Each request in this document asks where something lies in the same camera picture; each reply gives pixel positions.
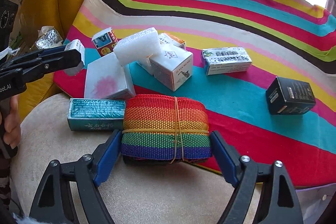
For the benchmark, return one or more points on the silver foil pack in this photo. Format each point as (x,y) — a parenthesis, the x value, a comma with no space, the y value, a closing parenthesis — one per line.
(50,37)

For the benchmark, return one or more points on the beige upholstered stool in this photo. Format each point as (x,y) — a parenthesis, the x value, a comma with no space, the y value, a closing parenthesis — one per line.
(65,150)

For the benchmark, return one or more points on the black cardboard box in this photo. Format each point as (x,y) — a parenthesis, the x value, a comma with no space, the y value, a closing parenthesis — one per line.
(288,95)

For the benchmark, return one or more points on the white box orange corner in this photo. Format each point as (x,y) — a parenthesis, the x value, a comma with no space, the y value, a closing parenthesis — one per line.
(170,40)

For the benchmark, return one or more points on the purple cardboard box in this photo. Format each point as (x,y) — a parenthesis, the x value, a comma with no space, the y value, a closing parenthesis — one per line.
(320,203)

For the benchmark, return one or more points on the person's left hand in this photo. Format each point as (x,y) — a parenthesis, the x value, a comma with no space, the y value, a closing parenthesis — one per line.
(13,121)

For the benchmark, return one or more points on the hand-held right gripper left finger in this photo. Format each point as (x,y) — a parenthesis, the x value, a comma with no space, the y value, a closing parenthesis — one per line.
(109,158)

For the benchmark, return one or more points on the small red box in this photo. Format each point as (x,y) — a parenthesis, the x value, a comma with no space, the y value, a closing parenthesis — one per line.
(105,42)

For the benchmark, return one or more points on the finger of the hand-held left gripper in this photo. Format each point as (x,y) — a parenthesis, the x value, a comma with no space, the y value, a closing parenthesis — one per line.
(52,51)
(65,61)

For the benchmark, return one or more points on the grey-white block box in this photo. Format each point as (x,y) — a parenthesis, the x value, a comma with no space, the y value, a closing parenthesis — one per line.
(76,46)

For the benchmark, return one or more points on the tall grey-white box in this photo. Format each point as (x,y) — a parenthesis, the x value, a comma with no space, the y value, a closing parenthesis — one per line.
(170,66)

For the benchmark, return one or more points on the white foam block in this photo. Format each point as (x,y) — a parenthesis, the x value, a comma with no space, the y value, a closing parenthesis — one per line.
(136,45)

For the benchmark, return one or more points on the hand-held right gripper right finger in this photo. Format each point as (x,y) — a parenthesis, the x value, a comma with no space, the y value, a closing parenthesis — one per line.
(223,161)

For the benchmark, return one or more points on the person's patterned clothing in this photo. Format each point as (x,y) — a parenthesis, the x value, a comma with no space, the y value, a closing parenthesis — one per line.
(4,182)

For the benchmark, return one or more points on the green toothpaste box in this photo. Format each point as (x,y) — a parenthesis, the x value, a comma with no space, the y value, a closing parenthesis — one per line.
(94,111)

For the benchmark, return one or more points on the white fluffy cloth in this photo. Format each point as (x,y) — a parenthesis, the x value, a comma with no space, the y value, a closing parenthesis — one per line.
(25,220)

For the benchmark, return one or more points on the rainbow striped blanket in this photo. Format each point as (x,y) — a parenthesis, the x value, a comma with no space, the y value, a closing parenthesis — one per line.
(236,29)

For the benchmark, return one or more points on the small white-green box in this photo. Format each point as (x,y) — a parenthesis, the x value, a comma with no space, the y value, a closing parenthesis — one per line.
(225,61)

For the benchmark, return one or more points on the white tissue box pink flower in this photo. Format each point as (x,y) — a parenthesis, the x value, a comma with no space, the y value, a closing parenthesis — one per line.
(105,82)

